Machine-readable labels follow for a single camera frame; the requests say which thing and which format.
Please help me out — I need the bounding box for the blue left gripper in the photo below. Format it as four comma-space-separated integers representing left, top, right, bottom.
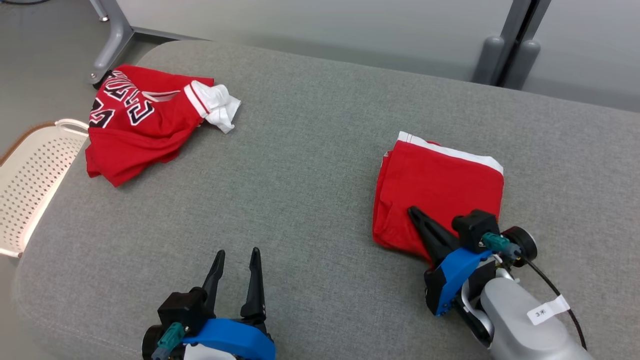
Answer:
141, 247, 277, 360

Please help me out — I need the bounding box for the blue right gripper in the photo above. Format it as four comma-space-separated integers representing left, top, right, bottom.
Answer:
407, 206, 538, 317

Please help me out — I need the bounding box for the red shorts white stripe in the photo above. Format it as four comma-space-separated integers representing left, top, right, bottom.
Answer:
372, 131, 505, 266

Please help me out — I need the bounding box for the red white number jersey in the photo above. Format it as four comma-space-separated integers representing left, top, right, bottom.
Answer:
85, 64, 242, 188

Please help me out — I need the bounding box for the grey rounded column cap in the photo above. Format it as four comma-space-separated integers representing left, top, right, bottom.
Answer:
472, 35, 506, 86
502, 39, 542, 91

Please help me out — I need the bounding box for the grey partition column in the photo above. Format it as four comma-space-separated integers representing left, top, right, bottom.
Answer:
487, 0, 553, 88

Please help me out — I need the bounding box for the white perforated laundry basket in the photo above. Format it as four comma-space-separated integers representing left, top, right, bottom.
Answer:
0, 118, 91, 259

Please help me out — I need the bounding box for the grey metal table leg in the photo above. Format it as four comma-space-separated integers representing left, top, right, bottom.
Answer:
87, 0, 211, 86

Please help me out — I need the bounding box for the right camera cable green plug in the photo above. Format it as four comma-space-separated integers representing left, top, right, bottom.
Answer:
481, 232, 588, 351

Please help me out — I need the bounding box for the camera cable green plug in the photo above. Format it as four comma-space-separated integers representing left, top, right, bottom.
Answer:
151, 322, 187, 360
481, 232, 588, 351

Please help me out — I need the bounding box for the left camera cable green plug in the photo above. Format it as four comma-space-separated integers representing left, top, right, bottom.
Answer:
151, 322, 187, 360

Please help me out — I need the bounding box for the white cable label tag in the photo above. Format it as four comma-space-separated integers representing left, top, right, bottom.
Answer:
526, 294, 571, 327

